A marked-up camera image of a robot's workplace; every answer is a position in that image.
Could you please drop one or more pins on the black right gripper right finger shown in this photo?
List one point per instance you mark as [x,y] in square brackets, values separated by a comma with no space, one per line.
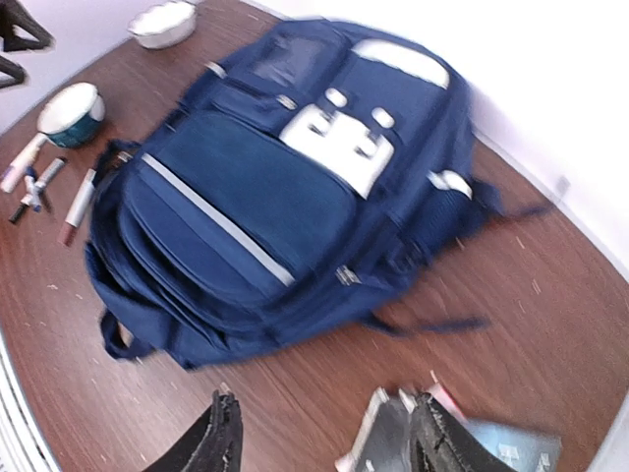
[438,442]

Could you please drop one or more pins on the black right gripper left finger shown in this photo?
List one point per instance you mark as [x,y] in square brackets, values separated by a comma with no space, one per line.
[213,443]

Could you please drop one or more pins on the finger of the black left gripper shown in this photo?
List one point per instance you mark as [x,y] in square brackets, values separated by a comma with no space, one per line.
[12,74]
[20,31]

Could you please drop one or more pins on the dark blue-grey paperback book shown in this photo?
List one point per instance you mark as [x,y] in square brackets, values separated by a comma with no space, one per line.
[382,442]

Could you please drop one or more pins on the navy blue student backpack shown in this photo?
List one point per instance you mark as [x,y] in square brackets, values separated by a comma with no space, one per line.
[300,184]

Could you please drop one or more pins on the white bowl teal outside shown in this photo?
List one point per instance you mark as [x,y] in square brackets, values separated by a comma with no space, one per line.
[72,116]

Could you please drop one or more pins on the pink white correction stick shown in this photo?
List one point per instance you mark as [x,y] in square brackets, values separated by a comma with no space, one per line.
[18,167]

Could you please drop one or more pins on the black white marker vertical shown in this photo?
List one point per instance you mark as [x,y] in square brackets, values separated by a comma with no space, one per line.
[43,181]

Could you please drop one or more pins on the blue white marker horizontal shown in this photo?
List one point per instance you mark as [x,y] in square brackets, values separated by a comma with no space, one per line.
[37,197]

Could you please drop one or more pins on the white scalloped ceramic dish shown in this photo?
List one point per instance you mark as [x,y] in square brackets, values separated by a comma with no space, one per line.
[164,25]

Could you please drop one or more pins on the white marker red cap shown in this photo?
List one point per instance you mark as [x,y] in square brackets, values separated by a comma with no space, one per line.
[77,210]

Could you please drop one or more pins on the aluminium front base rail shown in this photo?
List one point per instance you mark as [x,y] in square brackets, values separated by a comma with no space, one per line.
[23,445]

